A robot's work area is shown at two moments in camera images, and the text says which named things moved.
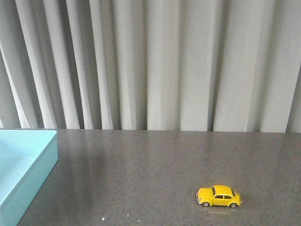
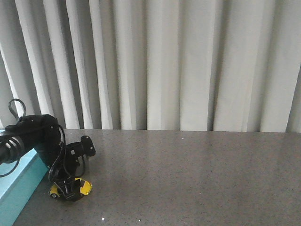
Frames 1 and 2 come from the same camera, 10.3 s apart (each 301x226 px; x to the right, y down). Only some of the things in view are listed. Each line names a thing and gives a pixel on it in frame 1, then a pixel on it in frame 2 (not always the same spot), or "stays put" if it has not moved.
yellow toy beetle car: (218, 195) to (85, 190)
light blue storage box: (27, 158) stays put
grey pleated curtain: (196, 65) stays put
